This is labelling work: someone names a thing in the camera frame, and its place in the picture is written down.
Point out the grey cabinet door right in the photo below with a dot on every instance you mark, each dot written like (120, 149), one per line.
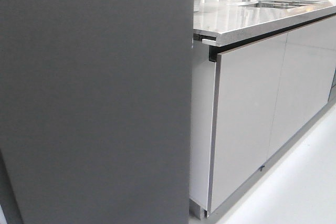
(306, 78)

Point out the steel kitchen sink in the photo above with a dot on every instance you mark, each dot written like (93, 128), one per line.
(279, 4)

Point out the grey cabinet door left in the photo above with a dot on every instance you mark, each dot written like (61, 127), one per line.
(247, 93)

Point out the grey stone countertop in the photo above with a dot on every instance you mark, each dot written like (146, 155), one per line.
(222, 23)

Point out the grey cabinet door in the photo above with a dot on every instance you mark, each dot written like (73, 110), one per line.
(247, 93)
(306, 78)

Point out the white cabinet side panel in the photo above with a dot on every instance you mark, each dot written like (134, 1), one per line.
(203, 82)

